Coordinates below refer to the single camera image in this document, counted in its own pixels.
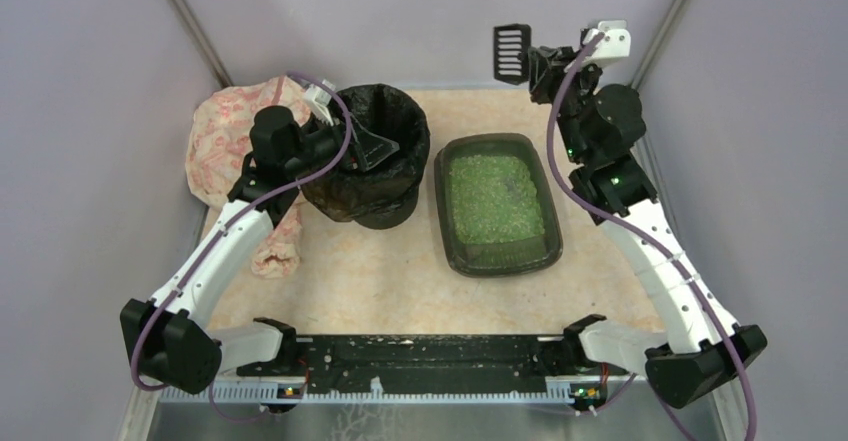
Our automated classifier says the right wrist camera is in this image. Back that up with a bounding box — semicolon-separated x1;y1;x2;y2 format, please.
580;19;632;69

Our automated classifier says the black litter scoop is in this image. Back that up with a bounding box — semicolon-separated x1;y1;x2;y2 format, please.
492;23;532;85

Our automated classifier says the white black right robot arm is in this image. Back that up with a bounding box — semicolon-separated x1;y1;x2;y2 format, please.
519;47;767;408

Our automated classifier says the green cat litter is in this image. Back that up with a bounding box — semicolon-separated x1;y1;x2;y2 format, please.
448;155;545;245

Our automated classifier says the dark grey litter box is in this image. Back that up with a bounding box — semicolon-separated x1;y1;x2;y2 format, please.
434;133;563;278

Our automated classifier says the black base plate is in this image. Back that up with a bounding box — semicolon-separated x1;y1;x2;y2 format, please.
236;335;617;395

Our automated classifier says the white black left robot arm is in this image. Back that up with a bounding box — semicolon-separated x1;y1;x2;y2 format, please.
120;106;400;394

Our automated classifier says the aluminium rail frame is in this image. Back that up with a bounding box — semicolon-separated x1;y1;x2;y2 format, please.
119;331;763;441

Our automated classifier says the pink patterned cloth bag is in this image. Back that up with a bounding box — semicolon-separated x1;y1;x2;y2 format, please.
185;76;310;279

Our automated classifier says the black bag lined bin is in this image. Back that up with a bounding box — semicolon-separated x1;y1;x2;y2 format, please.
301;84;430;230

